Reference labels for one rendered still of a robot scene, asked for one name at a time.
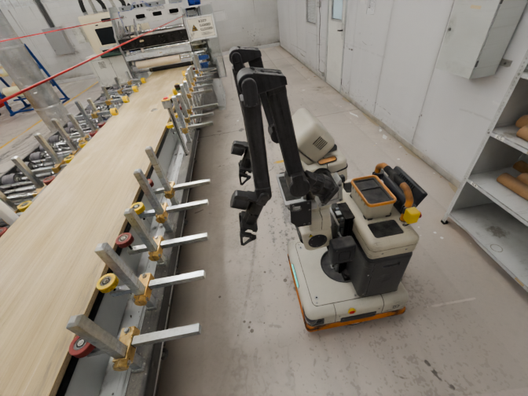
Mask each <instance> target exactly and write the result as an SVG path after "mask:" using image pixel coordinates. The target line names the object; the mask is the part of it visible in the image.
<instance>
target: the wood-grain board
mask: <svg viewBox="0 0 528 396"><path fill-rule="evenodd" d="M187 68H189V67H187ZM187 68H179V69H174V70H169V71H161V72H156V73H152V74H151V75H150V76H149V77H148V78H147V79H146V83H142V84H141V85H140V86H139V87H138V90H139V91H138V92H134V93H133V94H132V95H131V96H130V97H129V100H130V102H127V103H124V104H123V105H122V106H121V107H120V108H119V110H118V112H119V114H118V115H113V116H112V117H111V118H110V119H109V121H108V122H107V123H106V124H105V125H104V126H103V127H102V128H101V129H100V130H99V131H98V132H97V133H96V134H95V135H94V136H93V137H92V138H91V139H90V141H89V142H88V143H87V144H86V145H85V146H84V147H83V148H82V149H81V151H80V152H79V153H78V154H77V155H76V156H75V157H74V158H73V159H72V160H71V162H70V163H69V164H68V165H67V166H66V167H65V168H64V169H63V170H62V171H61V172H60V173H59V174H58V175H57V176H56V177H55V178H54V179H53V181H52V182H51V183H50V184H49V185H48V186H47V187H46V188H45V189H44V190H43V192H42V193H41V194H40V195H39V196H38V197H37V198H36V199H35V200H34V202H33V203H32V204H31V205H30V206H29V207H28V208H27V209H26V210H25V211H24V213H23V214H22V215H21V216H20V217H19V218H18V219H17V220H16V221H15V222H14V223H13V224H12V225H11V226H10V227H9V228H8V229H7V230H6V231H5V233H4V234H3V235H2V236H1V237H0V396H56V393H57V390H58V388H59V386H60V384H61V380H62V379H63V377H64V374H65V371H66V369H67V367H68V364H69V361H70V360H71V358H72V355H70V354H69V351H68V349H69V346H70V344H71V342H72V340H73V339H74V338H75V337H76V336H77V335H76V334H74V333H73V332H71V331H69V330H67V329H66V326H67V324H68V322H69V320H70V317H71V316H74V315H79V314H84V315H85V316H87V317H89V314H90V311H91V309H92V307H93V304H94V302H95V299H96V298H97V294H98V292H99V290H98V289H97V282H98V281H99V279H100V278H101V277H103V276H104V275H105V274H106V273H107V271H108V266H107V265H106V264H105V263H104V261H103V260H102V259H101V258H100V257H99V256H98V255H97V254H96V253H95V252H94V251H95V249H96V247H97V245H98V244H102V243H106V242H107V243H108V244H109V245H110V246H111V247H112V249H113V250H114V251H116V248H117V247H118V245H117V244H116V238H117V237H118V236H119V235H121V234H122V233H123V232H124V229H125V228H126V226H127V223H128V221H127V219H126V218H125V216H124V215H123V213H124V211H125V210H126V209H127V208H130V206H131V205H133V204H135V203H136V202H137V199H138V196H139V194H140V192H141V186H140V185H139V184H138V181H137V179H136V178H135V177H134V171H135V169H142V171H143V173H144V175H145V177H147V175H148V173H149V170H150V167H151V166H152V164H151V162H150V160H149V158H148V156H147V154H146V152H145V148H146V147H147V146H152V148H153V151H154V153H155V154H156V153H157V151H158V148H159V146H160V143H161V141H162V139H163V136H164V134H165V132H166V129H167V126H166V124H167V123H169V122H170V120H171V118H170V116H169V113H168V111H167V109H164V108H163V105H162V102H161V100H162V98H164V97H169V94H173V92H172V89H174V85H175V83H179V84H182V82H183V81H182V80H183V78H184V77H185V76H183V75H182V71H186V72H187ZM154 108H157V109H158V110H157V111H154V112H151V110H152V109H154Z"/></svg>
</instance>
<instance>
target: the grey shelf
mask: <svg viewBox="0 0 528 396"><path fill-rule="evenodd" d="M524 115H528V50H527V51H526V54H525V56H524V58H523V59H522V62H521V64H520V65H519V68H518V70H517V72H516V73H515V76H514V78H513V80H512V81H511V84H510V86H509V87H508V90H507V92H506V94H505V95H504V98H503V100H502V102H501V103H500V106H499V108H498V109H497V112H496V114H495V116H494V117H493V120H492V122H491V124H490V125H489V127H488V129H487V131H486V133H485V135H484V137H483V139H482V141H481V143H480V145H479V147H478V149H477V151H476V153H475V155H474V157H473V159H472V161H471V163H470V165H469V167H468V169H467V171H466V173H465V175H464V177H463V179H462V181H461V183H460V185H459V187H458V189H457V191H456V193H455V195H454V197H453V199H452V201H451V203H450V205H449V207H448V209H447V211H446V213H445V215H444V217H443V219H442V220H441V223H442V224H443V225H445V224H448V221H447V220H446V219H447V218H448V217H450V218H451V219H452V220H453V221H454V222H455V223H456V224H457V225H459V226H460V227H461V228H462V229H464V230H465V231H466V232H467V233H468V234H469V235H470V236H471V237H472V238H473V239H474V240H475V242H476V243H477V244H478V245H479V246H480V247H481V248H482V249H483V250H484V251H485V252H486V253H487V254H488V255H489V256H490V257H491V258H492V259H493V260H495V261H496V262H497V263H498V264H499V265H500V266H501V267H502V268H503V269H504V270H505V271H506V272H507V273H508V274H509V275H510V276H511V277H512V278H513V279H514V280H516V281H517V282H518V283H519V284H520V285H521V286H522V287H523V288H524V289H525V290H526V291H527V292H528V201H527V200H525V199H524V198H522V197H521V196H519V195H518V194H516V193H515V192H512V191H511V190H510V189H508V188H507V187H505V186H504V185H502V184H501V183H499V182H498V181H497V178H498V176H500V175H501V174H503V173H508V174H510V175H511V176H513V177H514V178H517V177H518V176H519V175H520V174H521V172H519V171H517V170H516V169H514V168H513V165H514V164H515V163H516V162H518V161H520V160H522V161H524V162H527V161H528V141H525V140H523V139H522V138H520V137H517V136H516V133H517V132H518V130H519V129H520V128H519V127H517V126H516V125H515V123H516V121H517V120H518V119H519V118H520V117H522V116H524ZM527 163H528V162H527ZM491 201H492V202H491Z"/></svg>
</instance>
